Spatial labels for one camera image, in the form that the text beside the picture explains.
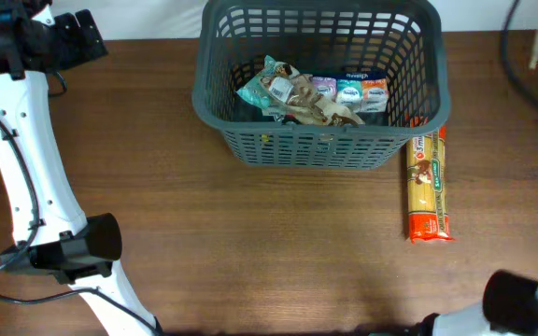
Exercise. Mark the multicolour tissue pack bundle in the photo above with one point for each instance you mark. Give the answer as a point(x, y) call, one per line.
point(361, 92)

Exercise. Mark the orange San Remo spaghetti packet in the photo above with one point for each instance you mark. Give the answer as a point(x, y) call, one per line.
point(426, 185)

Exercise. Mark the beige dried mushroom pouch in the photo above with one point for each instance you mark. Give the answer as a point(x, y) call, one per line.
point(293, 94)

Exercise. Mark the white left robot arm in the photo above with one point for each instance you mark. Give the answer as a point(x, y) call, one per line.
point(52, 236)

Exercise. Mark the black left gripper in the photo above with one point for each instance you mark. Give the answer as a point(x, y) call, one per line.
point(81, 50)

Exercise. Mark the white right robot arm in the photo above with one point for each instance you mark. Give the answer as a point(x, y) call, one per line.
point(510, 301)

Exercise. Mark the teal wet wipes packet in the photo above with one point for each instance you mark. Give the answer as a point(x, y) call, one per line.
point(254, 93)

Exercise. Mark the grey plastic lattice basket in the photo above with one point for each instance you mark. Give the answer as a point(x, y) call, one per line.
point(401, 40)

